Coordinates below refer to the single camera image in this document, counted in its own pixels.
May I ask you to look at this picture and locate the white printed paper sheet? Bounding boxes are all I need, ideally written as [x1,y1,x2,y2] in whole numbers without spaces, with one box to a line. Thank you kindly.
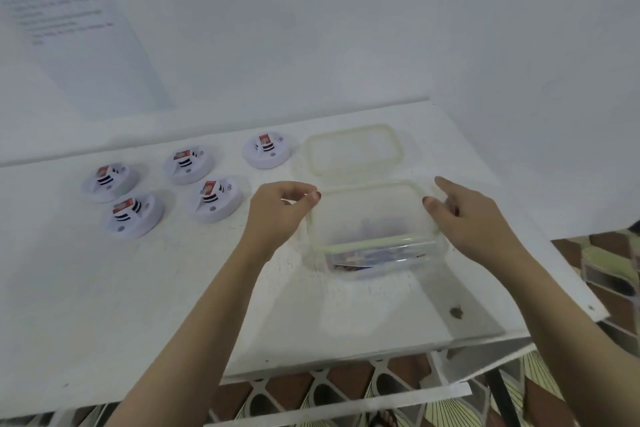
[0,0,177,119]

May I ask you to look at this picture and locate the white metal table frame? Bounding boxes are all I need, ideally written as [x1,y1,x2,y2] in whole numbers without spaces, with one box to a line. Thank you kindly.
[204,341,543,427]

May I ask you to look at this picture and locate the white round sensor device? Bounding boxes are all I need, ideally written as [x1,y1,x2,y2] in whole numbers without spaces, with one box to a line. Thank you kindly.
[185,176,245,224]
[163,144,217,186]
[102,192,165,239]
[242,132,294,170]
[82,163,140,204]

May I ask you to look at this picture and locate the black table leg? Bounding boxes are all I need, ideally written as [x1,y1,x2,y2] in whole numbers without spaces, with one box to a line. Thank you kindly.
[485,368,522,427]

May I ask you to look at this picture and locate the person's left forearm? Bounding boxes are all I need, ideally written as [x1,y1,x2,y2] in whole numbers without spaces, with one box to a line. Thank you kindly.
[102,241,277,427]

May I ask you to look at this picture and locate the person's left hand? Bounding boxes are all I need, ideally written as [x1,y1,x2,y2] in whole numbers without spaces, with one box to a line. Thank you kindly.
[243,181,322,263]

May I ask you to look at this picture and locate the clear plastic food container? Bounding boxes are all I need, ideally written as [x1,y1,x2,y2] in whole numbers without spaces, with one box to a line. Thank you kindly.
[304,180,444,283]

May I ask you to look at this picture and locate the person's right hand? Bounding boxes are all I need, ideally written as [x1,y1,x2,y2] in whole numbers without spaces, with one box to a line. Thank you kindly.
[422,176,519,268]

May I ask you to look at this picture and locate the small colourful packets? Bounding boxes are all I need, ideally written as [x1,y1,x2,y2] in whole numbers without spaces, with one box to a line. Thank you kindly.
[327,219,426,273]

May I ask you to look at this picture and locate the clear plastic container lid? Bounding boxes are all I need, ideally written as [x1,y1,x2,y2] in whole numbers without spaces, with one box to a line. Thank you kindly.
[302,123,405,180]

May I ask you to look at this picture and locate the person's right forearm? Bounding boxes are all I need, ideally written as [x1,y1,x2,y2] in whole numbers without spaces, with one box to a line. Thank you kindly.
[469,242,640,427]

